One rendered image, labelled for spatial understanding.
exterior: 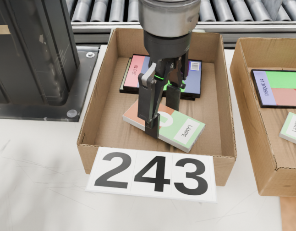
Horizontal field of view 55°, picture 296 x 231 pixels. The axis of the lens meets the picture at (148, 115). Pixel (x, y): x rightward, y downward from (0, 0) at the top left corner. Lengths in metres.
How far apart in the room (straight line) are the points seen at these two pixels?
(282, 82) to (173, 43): 0.43
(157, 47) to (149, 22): 0.04
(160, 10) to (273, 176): 0.33
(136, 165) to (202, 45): 0.43
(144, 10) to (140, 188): 0.26
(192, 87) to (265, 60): 0.24
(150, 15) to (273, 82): 0.47
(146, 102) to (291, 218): 0.34
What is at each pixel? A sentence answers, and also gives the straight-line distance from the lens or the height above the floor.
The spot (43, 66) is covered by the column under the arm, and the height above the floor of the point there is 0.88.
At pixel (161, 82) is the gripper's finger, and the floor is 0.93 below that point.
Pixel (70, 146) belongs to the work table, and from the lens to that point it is 0.64.
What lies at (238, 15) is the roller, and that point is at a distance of 1.11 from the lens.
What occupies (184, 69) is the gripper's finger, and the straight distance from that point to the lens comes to 0.57.
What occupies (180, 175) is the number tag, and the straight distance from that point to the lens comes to 0.46.
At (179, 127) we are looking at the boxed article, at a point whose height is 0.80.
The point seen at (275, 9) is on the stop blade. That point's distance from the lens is 1.13.
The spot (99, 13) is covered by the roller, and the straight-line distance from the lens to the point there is 1.07.
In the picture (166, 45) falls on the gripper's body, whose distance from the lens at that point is 0.43.
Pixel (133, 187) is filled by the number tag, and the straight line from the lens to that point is 0.44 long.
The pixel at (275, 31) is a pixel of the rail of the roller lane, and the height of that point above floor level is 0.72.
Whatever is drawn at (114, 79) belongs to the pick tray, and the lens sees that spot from 0.76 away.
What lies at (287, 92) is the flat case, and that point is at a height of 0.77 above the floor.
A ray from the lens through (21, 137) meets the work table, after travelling 0.69.
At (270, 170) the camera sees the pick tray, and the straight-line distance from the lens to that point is 0.54.
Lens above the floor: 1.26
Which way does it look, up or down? 49 degrees down
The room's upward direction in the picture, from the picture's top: straight up
